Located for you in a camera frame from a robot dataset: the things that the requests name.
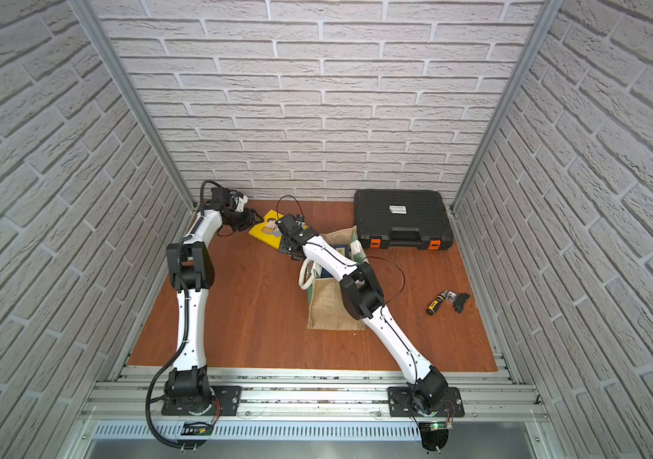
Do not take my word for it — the aluminium frame post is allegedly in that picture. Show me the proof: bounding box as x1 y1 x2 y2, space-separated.
451 0 564 214
70 0 195 208

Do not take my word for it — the black corrugated cable conduit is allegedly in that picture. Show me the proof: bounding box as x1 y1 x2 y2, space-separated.
144 179 224 451

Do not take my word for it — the aluminium frame post left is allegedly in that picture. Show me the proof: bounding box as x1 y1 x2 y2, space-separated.
70 0 195 208

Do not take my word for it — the yellow cartoon cover book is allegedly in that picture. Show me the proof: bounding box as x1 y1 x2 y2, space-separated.
248 210 282 250

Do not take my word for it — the blue book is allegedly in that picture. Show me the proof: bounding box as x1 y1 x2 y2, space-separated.
333 244 354 261

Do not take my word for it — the aluminium frame post right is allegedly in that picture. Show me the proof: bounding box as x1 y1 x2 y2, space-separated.
451 0 564 214

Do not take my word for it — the small black clip object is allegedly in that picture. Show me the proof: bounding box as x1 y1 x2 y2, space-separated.
453 293 471 314

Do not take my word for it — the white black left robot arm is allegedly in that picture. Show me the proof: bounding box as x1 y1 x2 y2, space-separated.
164 180 263 414

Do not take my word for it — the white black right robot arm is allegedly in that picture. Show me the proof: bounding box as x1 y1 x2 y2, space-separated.
276 214 448 416

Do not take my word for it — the black plastic tool case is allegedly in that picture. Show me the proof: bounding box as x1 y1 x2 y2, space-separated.
354 189 455 251

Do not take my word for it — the small yellow black cylinder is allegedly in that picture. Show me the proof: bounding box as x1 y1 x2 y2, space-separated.
426 290 450 316

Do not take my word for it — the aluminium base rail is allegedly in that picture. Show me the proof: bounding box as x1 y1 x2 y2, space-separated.
70 366 550 446

